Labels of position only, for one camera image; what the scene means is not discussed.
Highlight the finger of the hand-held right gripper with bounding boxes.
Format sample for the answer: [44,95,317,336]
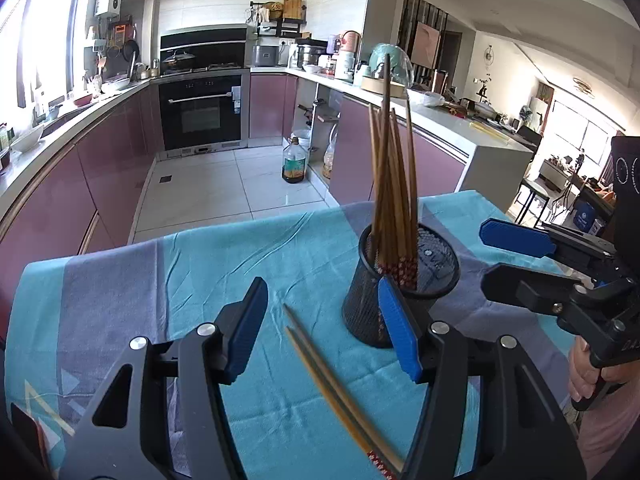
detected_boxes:
[480,263,633,361]
[479,218,623,286]

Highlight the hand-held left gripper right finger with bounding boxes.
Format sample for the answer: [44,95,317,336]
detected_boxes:
[377,276,587,480]

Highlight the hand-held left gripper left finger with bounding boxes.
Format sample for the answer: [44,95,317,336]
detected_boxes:
[59,276,270,480]

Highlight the black mesh utensil holder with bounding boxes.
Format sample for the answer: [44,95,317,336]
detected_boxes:
[342,221,461,350]

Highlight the red-handled wooden chopstick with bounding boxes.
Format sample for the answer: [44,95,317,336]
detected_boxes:
[282,303,405,472]
[285,326,399,479]

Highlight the person's right hand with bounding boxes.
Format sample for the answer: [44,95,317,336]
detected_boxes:
[567,333,640,411]

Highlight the blue bucket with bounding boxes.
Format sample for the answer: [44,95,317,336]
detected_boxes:
[572,200,608,234]

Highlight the black stool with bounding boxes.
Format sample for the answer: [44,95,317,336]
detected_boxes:
[515,177,551,224]

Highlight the teal and grey tablecloth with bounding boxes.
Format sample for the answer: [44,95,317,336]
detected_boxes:
[5,190,581,480]

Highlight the white kitchen countertop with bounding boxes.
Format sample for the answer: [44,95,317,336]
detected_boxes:
[0,65,533,196]

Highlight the clear oil bottle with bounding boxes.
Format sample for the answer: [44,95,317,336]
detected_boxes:
[281,136,307,183]

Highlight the purple kitchen cabinet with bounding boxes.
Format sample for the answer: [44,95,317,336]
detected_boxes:
[327,92,473,206]
[249,72,298,140]
[0,82,166,311]

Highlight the person's pink clothing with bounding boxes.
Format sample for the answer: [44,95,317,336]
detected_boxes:
[575,400,640,480]

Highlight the green domed food cover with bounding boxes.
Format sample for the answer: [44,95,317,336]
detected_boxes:
[369,42,415,96]

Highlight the black built-in oven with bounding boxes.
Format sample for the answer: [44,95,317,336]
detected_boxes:
[157,72,251,152]

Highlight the silver rice cooker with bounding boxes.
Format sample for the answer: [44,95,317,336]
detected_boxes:
[252,45,281,67]

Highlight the steel cooking pot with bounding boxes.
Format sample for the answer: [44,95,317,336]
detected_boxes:
[297,45,328,69]

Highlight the pan with glass lid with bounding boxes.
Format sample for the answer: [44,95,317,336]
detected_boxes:
[162,51,197,72]

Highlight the black range hood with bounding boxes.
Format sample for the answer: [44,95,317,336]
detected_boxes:
[160,27,249,72]

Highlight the white bowl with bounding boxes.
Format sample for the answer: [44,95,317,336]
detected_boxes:
[10,125,46,154]

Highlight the kitchen window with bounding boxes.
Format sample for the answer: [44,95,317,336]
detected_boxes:
[0,0,83,106]

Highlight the black wall spice rack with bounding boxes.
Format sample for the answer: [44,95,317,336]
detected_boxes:
[250,0,307,39]

